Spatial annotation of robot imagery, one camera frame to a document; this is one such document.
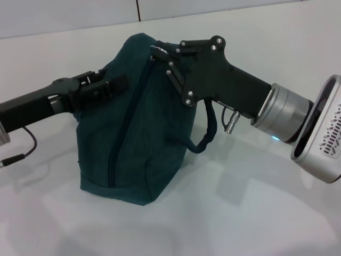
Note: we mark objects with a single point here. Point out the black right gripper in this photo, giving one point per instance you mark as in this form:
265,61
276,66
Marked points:
221,80

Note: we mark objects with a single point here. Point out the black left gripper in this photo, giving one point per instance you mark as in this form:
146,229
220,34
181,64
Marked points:
37,101

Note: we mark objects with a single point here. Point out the dark teal fabric bag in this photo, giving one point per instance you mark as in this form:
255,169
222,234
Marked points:
128,133

